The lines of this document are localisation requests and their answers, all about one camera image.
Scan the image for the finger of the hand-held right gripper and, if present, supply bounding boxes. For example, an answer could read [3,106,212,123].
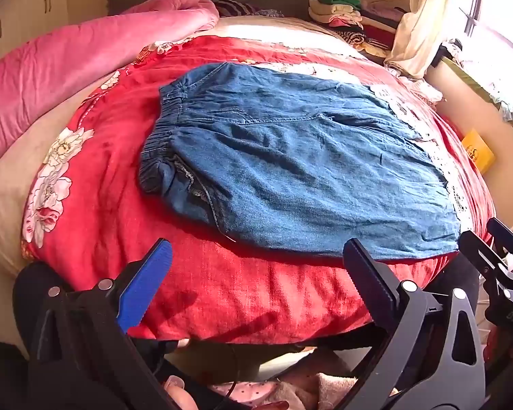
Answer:
[458,231,513,293]
[486,218,513,265]

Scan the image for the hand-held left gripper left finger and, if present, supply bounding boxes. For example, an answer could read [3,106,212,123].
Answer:
[28,238,177,410]

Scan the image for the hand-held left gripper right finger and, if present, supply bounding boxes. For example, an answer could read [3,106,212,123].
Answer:
[338,238,486,410]

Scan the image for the blue denim pants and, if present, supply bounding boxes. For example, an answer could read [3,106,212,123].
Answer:
[137,62,461,261]

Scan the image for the person's left hand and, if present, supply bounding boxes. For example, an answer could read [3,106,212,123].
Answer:
[162,375,202,410]

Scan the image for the yellow box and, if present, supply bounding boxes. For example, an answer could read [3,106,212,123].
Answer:
[461,132,497,176]

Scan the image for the red floral blanket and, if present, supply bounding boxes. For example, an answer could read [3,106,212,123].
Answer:
[21,34,497,344]

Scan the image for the pink fuzzy clothing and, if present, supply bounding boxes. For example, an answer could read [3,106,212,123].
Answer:
[205,369,405,410]

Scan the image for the window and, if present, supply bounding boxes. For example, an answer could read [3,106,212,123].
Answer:
[459,0,513,103]

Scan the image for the white curtain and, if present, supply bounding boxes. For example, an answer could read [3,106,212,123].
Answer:
[385,0,486,80]

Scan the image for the pink quilt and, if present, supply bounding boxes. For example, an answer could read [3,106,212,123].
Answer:
[0,0,221,163]

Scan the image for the stack of folded clothes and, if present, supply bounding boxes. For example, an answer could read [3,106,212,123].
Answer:
[308,0,407,58]

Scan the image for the dark striped cloth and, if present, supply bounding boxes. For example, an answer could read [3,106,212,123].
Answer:
[203,0,283,18]

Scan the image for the cream wardrobe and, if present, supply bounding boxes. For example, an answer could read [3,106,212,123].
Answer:
[0,0,69,69]

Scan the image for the black cable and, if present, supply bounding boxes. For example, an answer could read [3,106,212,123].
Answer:
[220,342,242,410]

